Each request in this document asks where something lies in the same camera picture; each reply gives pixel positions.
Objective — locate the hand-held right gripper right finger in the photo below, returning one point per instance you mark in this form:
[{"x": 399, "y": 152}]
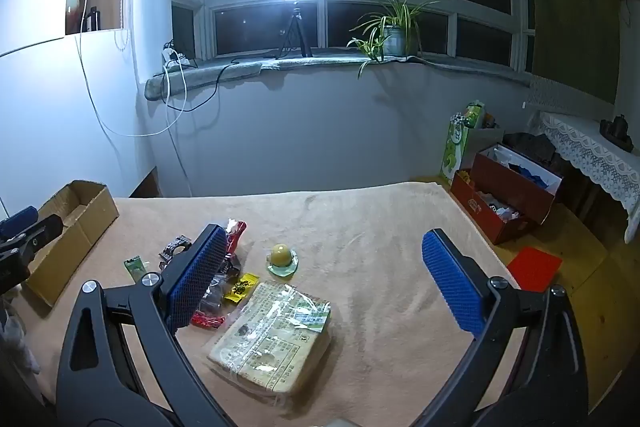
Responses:
[{"x": 450, "y": 282}]

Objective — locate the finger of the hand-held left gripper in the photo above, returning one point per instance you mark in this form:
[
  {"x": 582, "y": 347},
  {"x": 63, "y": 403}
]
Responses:
[
  {"x": 17, "y": 222},
  {"x": 35, "y": 237}
]

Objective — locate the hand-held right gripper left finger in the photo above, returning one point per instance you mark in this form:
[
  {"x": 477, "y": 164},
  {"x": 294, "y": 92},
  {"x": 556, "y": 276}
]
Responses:
[{"x": 195, "y": 279}]

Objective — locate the black white candy packet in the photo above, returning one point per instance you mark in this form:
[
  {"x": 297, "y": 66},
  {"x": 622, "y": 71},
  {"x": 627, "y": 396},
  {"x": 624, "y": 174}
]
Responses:
[{"x": 175, "y": 249}]

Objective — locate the brown cardboard box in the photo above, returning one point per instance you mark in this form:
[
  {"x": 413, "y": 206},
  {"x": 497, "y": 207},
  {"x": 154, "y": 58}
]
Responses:
[{"x": 75, "y": 232}]

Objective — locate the yellow snack packet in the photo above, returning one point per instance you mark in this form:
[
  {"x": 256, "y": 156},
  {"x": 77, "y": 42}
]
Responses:
[{"x": 242, "y": 288}]

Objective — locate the clear red date packet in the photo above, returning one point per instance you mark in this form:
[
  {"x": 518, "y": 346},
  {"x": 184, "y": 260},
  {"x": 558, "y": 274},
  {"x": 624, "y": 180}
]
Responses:
[{"x": 236, "y": 234}]

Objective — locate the small green packet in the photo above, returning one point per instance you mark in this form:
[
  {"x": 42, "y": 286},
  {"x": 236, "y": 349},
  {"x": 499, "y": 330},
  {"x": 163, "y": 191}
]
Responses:
[{"x": 134, "y": 268}]

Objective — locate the yellow green jelly cup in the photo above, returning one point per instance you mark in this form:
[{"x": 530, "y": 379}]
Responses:
[{"x": 281, "y": 255}]

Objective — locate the large clear cracker packet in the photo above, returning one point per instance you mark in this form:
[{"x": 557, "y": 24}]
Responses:
[{"x": 270, "y": 342}]

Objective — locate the white fluffy towel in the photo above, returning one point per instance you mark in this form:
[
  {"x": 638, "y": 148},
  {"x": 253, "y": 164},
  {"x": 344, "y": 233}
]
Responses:
[{"x": 15, "y": 337}]

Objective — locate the red cardboard box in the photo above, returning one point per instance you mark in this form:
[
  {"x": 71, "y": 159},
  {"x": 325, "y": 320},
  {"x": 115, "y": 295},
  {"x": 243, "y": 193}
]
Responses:
[
  {"x": 480, "y": 212},
  {"x": 515, "y": 189}
]

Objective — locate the red plastic lid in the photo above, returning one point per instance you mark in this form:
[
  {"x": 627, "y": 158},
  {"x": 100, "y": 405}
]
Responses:
[{"x": 535, "y": 269}]

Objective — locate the white wardrobe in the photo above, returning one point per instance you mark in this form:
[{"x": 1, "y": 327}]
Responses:
[{"x": 50, "y": 117}]

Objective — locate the green printed carton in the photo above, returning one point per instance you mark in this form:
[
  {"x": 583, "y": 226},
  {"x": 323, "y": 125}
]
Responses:
[{"x": 455, "y": 147}]

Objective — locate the white lace tablecloth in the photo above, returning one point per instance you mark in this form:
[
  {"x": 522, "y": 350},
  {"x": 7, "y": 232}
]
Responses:
[{"x": 590, "y": 152}]

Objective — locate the black bottle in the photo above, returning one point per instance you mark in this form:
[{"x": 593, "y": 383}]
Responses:
[
  {"x": 87, "y": 23},
  {"x": 95, "y": 19}
]

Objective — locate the white vase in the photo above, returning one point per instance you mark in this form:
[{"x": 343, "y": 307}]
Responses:
[{"x": 72, "y": 9}]

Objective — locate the dark ornament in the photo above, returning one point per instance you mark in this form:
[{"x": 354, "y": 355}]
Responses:
[{"x": 616, "y": 132}]

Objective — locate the white power strip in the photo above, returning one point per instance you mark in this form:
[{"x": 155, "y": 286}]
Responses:
[{"x": 172, "y": 55}]

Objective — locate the potted spider plant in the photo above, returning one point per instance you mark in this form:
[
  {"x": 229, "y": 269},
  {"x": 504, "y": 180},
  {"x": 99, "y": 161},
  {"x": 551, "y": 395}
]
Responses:
[{"x": 395, "y": 39}]

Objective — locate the olive curtain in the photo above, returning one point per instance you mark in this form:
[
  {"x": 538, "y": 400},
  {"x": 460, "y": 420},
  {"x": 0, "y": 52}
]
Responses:
[{"x": 570, "y": 7}]

